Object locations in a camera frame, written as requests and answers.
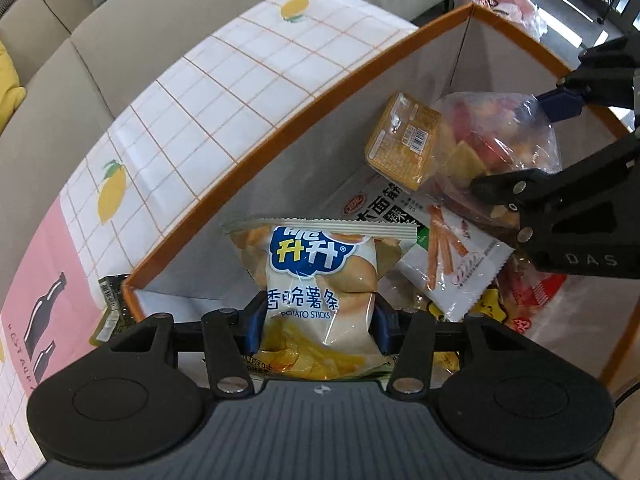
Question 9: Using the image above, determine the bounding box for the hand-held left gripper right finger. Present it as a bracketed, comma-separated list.
[369, 294, 533, 400]

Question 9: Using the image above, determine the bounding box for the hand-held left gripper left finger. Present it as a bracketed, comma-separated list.
[102, 290, 268, 400]

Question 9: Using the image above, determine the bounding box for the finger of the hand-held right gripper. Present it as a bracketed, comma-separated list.
[536, 34, 640, 122]
[470, 132, 640, 246]

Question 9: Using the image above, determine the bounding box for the potato stick snack bag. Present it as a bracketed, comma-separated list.
[222, 216, 418, 381]

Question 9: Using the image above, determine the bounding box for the clear bag of colourful snacks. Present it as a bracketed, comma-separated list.
[430, 91, 563, 226]

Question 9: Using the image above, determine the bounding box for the orange storage box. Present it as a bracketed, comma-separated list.
[121, 2, 640, 401]

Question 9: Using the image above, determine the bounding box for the long red snack packet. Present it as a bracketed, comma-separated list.
[492, 255, 571, 346]

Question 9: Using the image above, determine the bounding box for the white packet with orange sticks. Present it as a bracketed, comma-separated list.
[397, 204, 517, 322]

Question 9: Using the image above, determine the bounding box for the pink and white plastic bag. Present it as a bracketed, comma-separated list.
[460, 0, 543, 43]

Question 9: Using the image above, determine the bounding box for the small yellow-brown snack packet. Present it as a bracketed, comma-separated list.
[364, 91, 443, 192]

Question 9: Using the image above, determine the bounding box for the green snack packet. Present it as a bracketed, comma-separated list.
[90, 274, 135, 347]

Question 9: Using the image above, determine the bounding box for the yellow pillow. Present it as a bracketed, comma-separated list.
[0, 40, 27, 133]

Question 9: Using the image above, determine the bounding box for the beige sofa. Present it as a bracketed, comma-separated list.
[0, 0, 476, 136]

